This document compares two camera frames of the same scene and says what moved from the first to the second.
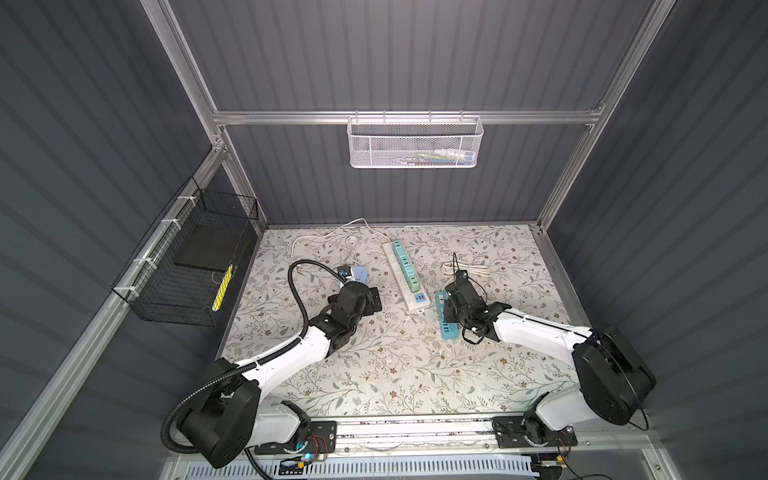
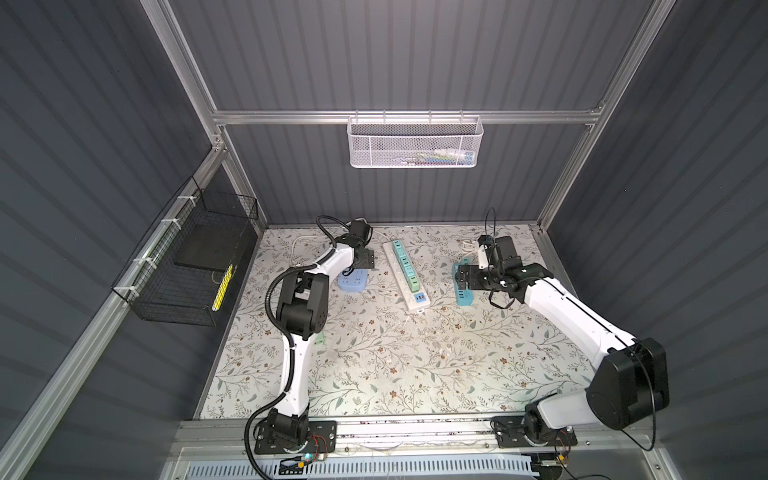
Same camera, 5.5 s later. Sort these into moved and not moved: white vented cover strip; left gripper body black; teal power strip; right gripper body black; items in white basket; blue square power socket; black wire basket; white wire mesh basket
Moved: left gripper body black; right gripper body black; teal power strip
Not moved: blue square power socket; white vented cover strip; white wire mesh basket; items in white basket; black wire basket
